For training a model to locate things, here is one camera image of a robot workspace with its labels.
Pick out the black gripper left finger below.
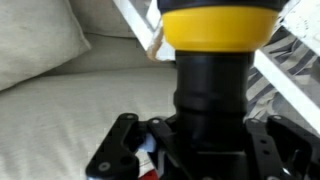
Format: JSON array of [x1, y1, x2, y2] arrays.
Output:
[[85, 113, 181, 180]]

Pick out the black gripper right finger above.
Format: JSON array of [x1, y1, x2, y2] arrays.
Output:
[[246, 114, 320, 180]]

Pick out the black and yellow torch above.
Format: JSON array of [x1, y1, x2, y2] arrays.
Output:
[[156, 0, 290, 158]]

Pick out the beige fabric sofa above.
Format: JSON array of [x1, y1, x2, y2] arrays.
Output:
[[0, 0, 181, 180]]

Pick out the grey striped cloth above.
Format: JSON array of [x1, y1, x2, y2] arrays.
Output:
[[246, 26, 320, 134]]

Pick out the beige throw pillow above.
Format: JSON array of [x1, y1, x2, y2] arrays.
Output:
[[0, 0, 92, 92]]

